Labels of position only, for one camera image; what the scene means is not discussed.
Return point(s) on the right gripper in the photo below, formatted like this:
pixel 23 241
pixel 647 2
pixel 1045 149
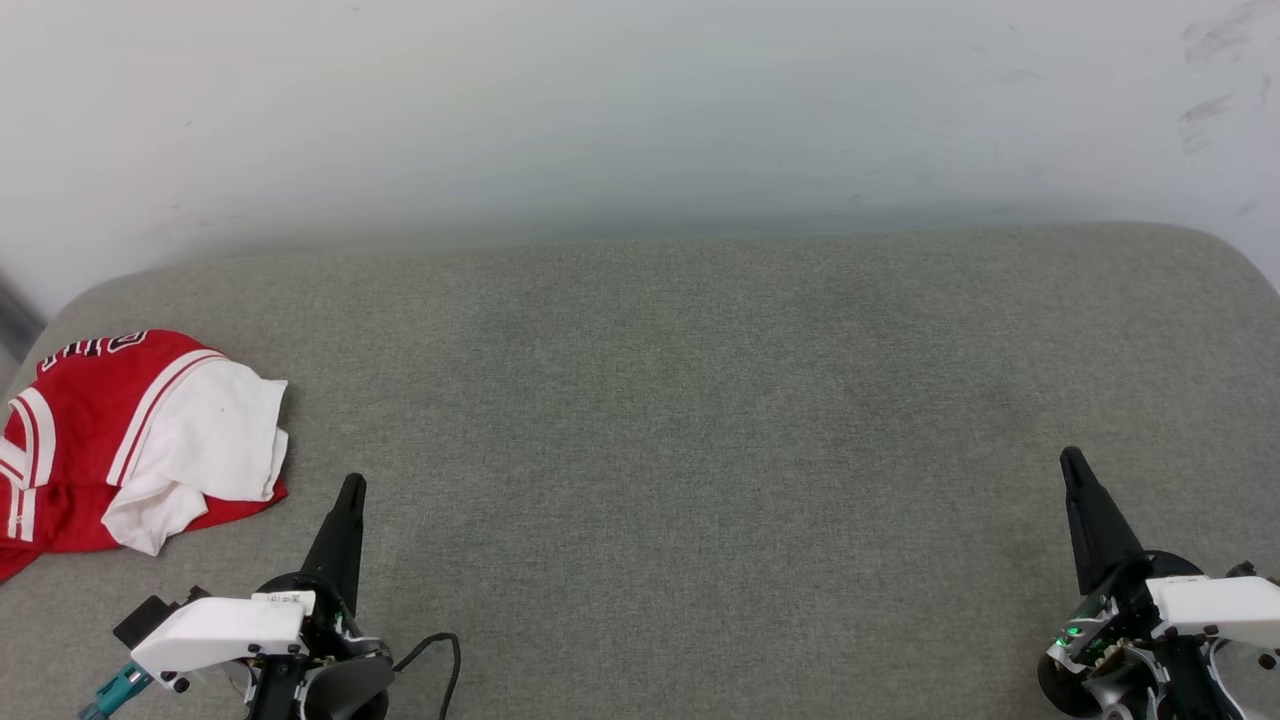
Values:
pixel 1095 655

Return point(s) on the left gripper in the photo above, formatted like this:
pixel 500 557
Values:
pixel 345 680

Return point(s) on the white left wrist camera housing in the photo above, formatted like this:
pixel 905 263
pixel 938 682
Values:
pixel 220 628

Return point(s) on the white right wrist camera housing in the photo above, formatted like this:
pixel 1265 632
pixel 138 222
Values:
pixel 1220 605

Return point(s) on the red and white jersey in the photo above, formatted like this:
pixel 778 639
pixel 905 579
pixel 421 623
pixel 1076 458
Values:
pixel 90 440

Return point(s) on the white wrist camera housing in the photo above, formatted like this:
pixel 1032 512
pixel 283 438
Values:
pixel 1220 605
pixel 220 628

